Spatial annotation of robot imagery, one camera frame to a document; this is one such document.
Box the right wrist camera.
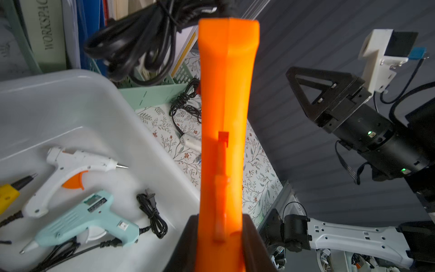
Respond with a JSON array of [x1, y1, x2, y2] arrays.
[[358, 29, 427, 94]]

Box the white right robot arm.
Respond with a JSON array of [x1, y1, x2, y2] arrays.
[[259, 67, 435, 272]]

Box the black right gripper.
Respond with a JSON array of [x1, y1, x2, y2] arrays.
[[286, 66, 432, 180]]

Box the white orange-trigger glue gun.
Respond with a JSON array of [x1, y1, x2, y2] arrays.
[[22, 146, 128, 218]]

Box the Workspace book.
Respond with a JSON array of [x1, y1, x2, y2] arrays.
[[19, 0, 67, 73]]

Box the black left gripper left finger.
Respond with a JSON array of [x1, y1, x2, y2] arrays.
[[163, 215, 199, 272]]

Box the mint green glue gun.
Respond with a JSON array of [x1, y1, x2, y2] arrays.
[[20, 190, 139, 255]]

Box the green desktop file organizer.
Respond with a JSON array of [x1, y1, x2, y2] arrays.
[[0, 0, 198, 112]]

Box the orange glue gun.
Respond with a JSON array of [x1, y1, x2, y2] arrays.
[[195, 18, 259, 272]]

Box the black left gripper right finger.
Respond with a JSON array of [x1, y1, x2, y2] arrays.
[[242, 214, 277, 272]]

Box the white plastic storage box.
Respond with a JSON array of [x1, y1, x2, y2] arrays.
[[1, 70, 199, 272]]

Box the yellow glue gun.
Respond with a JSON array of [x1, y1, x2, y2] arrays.
[[1, 173, 38, 214]]

